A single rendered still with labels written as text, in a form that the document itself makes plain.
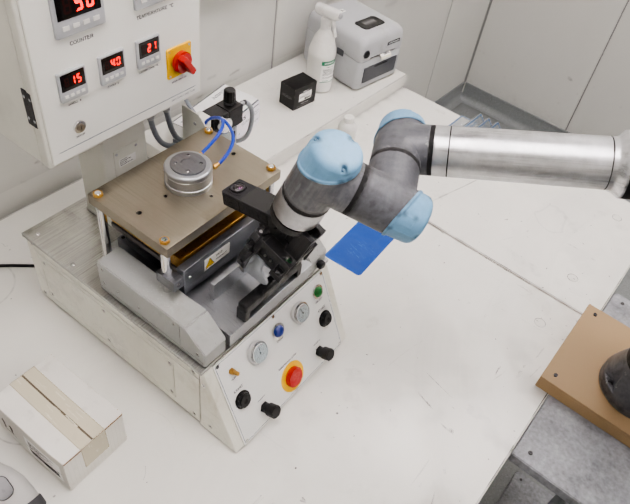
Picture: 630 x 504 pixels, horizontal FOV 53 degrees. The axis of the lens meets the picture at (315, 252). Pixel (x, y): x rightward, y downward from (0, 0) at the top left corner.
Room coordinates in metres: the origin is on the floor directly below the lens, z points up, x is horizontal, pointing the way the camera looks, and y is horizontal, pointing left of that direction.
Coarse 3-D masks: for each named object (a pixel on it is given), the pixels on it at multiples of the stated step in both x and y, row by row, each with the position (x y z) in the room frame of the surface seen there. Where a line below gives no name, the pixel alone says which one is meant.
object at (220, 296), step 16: (224, 272) 0.70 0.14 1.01; (240, 272) 0.72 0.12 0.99; (304, 272) 0.77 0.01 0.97; (208, 288) 0.69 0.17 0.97; (224, 288) 0.69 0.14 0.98; (240, 288) 0.70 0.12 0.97; (288, 288) 0.73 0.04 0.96; (208, 304) 0.66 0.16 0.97; (224, 304) 0.66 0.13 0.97; (272, 304) 0.69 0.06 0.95; (224, 320) 0.63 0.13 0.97; (240, 320) 0.64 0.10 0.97; (256, 320) 0.66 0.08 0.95; (240, 336) 0.62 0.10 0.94
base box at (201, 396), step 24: (48, 264) 0.75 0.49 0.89; (48, 288) 0.77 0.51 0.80; (72, 288) 0.72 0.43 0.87; (72, 312) 0.73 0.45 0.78; (96, 312) 0.69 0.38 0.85; (336, 312) 0.81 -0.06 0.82; (120, 336) 0.66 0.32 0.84; (144, 336) 0.62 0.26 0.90; (144, 360) 0.63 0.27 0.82; (168, 360) 0.59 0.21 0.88; (168, 384) 0.60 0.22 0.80; (192, 384) 0.56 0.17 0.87; (216, 384) 0.56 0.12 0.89; (192, 408) 0.57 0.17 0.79; (216, 408) 0.54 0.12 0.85; (216, 432) 0.54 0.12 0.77
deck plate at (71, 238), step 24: (72, 216) 0.85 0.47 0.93; (96, 216) 0.86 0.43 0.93; (48, 240) 0.77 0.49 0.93; (72, 240) 0.78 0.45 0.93; (96, 240) 0.79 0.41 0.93; (72, 264) 0.73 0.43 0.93; (96, 264) 0.74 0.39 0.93; (96, 288) 0.68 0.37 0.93; (120, 312) 0.64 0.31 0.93; (192, 360) 0.57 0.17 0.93; (216, 360) 0.58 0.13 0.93
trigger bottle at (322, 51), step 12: (324, 12) 1.68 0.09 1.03; (336, 12) 1.66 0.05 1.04; (324, 24) 1.67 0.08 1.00; (324, 36) 1.67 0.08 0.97; (336, 36) 1.67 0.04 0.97; (312, 48) 1.66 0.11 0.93; (324, 48) 1.65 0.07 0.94; (312, 60) 1.66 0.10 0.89; (324, 60) 1.65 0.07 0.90; (312, 72) 1.65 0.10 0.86; (324, 72) 1.65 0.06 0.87; (324, 84) 1.65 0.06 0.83
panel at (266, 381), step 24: (312, 288) 0.79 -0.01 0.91; (288, 312) 0.72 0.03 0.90; (312, 312) 0.77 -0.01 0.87; (264, 336) 0.66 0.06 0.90; (288, 336) 0.70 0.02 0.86; (312, 336) 0.74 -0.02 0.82; (336, 336) 0.78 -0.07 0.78; (240, 360) 0.61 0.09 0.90; (264, 360) 0.64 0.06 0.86; (288, 360) 0.68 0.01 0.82; (312, 360) 0.72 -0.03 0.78; (240, 384) 0.59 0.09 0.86; (264, 384) 0.62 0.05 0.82; (240, 408) 0.56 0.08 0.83; (240, 432) 0.54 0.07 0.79
